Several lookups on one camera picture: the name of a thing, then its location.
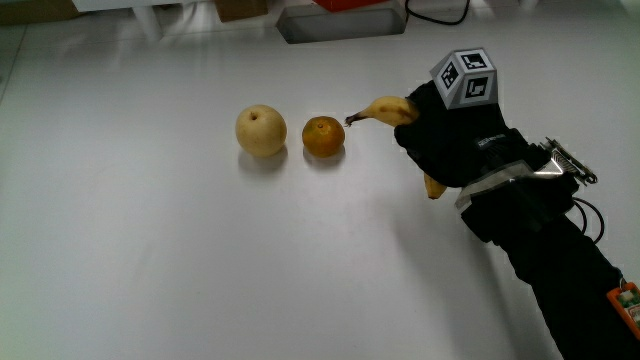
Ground white furniture leg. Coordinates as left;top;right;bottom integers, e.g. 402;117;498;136
131;4;164;43

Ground orange mandarin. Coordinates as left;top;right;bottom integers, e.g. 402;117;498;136
301;115;347;159

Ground grey metal box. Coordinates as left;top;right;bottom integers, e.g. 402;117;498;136
275;0;409;45

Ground pale yellow pear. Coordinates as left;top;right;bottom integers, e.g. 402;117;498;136
235;104;289;158

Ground person's right hand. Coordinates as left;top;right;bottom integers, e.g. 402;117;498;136
393;47;599;211

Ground yellow banana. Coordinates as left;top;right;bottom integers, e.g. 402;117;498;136
344;95;448;200

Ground orange tag device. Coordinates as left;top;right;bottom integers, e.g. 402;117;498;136
606;281;640;341

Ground red box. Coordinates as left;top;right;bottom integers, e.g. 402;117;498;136
313;0;391;13

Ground person's right forearm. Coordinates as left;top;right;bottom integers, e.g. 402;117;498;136
460;172;640;360

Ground black cable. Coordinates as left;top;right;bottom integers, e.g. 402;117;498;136
403;0;472;27

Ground brown cardboard box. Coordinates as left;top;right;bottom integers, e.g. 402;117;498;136
214;0;270;23
0;0;81;27

